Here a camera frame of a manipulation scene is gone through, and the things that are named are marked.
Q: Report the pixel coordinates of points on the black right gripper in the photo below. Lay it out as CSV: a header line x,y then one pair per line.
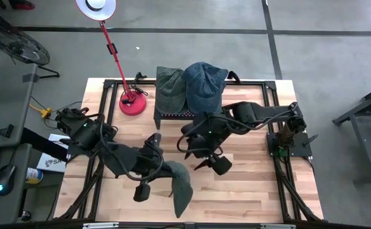
x,y
204,136

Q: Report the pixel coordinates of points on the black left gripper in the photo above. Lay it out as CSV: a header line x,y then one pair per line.
x,y
149,162

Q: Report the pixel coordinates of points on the green washed baseball cap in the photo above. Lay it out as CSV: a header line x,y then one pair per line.
x,y
171,92
182,191

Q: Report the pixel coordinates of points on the blue denim baseball cap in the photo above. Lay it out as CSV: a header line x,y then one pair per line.
x,y
204,86

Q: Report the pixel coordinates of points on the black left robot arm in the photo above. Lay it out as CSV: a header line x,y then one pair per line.
x,y
87,133

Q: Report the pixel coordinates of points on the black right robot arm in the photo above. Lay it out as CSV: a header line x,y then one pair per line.
x,y
268,113

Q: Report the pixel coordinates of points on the black perforated metal rack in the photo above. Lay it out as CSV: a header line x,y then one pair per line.
x,y
169,116

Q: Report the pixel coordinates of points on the red desk lamp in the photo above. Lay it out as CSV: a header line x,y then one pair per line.
x,y
133,103

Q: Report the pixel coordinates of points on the black table clamp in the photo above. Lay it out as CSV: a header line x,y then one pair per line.
x,y
235,76
139,77

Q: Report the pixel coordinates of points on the white printed cardboard box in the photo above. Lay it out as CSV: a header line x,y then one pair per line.
x,y
50,163

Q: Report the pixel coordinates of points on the white yellow drink can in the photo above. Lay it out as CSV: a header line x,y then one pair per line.
x,y
34,176

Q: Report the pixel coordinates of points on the yellow power plug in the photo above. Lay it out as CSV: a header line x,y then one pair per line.
x,y
46,113

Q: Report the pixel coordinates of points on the black computer mouse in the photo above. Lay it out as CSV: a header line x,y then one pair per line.
x,y
5,179

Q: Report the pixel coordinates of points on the grey metal stand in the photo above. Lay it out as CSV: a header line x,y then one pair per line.
x,y
363,140

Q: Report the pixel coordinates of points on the black wedge object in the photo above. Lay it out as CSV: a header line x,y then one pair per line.
x,y
5,131

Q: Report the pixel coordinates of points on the grey desk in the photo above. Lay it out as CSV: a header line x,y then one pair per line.
x,y
1,95

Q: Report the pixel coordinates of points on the black floor fan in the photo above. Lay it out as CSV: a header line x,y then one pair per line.
x,y
17,44

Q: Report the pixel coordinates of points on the person's foot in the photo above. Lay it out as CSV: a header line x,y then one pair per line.
x,y
22,5

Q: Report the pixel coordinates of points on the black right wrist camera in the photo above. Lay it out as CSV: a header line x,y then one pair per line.
x,y
222,165

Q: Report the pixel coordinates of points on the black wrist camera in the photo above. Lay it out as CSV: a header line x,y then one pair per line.
x,y
222,165
142,193

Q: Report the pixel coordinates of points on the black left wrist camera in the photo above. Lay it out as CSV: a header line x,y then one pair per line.
x,y
142,193

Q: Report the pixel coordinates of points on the silver metal bracket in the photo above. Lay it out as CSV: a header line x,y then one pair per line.
x,y
99,225
277,226

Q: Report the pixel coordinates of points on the black aluminium table frame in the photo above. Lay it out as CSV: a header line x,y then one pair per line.
x,y
265,92

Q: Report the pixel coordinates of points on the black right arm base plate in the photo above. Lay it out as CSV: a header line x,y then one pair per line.
x,y
301,148

